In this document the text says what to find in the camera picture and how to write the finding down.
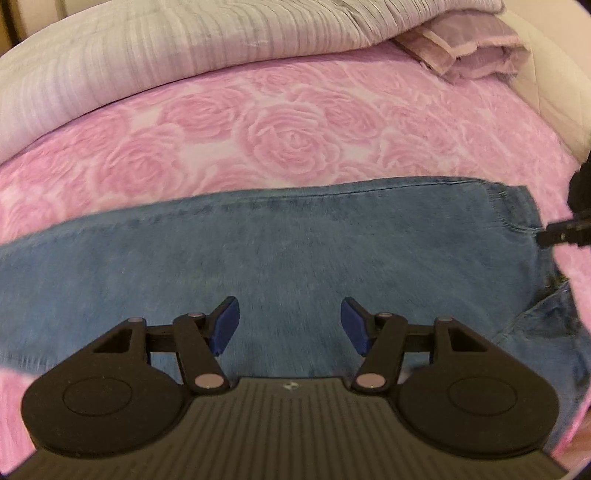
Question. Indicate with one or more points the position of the pink rose-patterned bed sheet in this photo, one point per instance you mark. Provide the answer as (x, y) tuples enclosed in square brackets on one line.
[(286, 134)]

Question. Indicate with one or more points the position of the white striped quilt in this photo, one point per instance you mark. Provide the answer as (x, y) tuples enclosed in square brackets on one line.
[(152, 50)]

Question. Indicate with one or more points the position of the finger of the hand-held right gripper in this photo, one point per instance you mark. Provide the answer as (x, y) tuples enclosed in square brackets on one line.
[(565, 233)]

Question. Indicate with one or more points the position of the blue denim jeans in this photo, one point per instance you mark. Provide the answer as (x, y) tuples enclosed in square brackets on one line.
[(286, 277)]

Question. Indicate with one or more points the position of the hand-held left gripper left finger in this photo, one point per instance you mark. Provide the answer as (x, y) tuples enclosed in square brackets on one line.
[(225, 324)]

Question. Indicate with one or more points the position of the cream padded bed headboard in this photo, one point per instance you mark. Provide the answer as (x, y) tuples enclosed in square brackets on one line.
[(554, 83)]

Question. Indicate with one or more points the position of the pale pink pillow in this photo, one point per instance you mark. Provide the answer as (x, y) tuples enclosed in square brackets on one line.
[(466, 50)]

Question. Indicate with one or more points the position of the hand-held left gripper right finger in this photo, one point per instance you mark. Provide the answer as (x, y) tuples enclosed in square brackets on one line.
[(354, 323)]

